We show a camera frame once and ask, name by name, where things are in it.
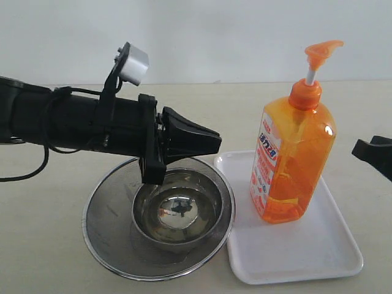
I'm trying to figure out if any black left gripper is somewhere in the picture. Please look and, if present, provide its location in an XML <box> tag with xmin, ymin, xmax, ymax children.
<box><xmin>104</xmin><ymin>94</ymin><xmax>222</xmax><ymax>185</ymax></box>

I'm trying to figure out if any orange pump soap bottle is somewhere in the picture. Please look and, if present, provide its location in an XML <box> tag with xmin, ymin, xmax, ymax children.
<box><xmin>249</xmin><ymin>40</ymin><xmax>344</xmax><ymax>224</ymax></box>

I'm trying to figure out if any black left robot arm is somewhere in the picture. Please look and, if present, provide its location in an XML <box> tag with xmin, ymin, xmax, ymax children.
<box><xmin>1</xmin><ymin>77</ymin><xmax>222</xmax><ymax>185</ymax></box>

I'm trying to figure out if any small stainless steel bowl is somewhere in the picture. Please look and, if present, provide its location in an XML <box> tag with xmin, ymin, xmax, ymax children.
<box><xmin>132</xmin><ymin>168</ymin><xmax>224</xmax><ymax>253</ymax></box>

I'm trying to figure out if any white rectangular plastic tray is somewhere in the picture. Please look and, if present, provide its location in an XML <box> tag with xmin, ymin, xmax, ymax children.
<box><xmin>214</xmin><ymin>150</ymin><xmax>364</xmax><ymax>285</ymax></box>

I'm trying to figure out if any steel mesh strainer basket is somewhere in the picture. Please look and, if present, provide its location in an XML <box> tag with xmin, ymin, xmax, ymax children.
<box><xmin>82</xmin><ymin>157</ymin><xmax>236</xmax><ymax>281</ymax></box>

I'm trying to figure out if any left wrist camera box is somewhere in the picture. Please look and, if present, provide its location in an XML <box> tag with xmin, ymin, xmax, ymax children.
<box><xmin>94</xmin><ymin>42</ymin><xmax>149</xmax><ymax>126</ymax></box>

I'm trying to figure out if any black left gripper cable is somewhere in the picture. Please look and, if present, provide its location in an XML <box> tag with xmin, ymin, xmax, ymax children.
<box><xmin>0</xmin><ymin>86</ymin><xmax>105</xmax><ymax>183</ymax></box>

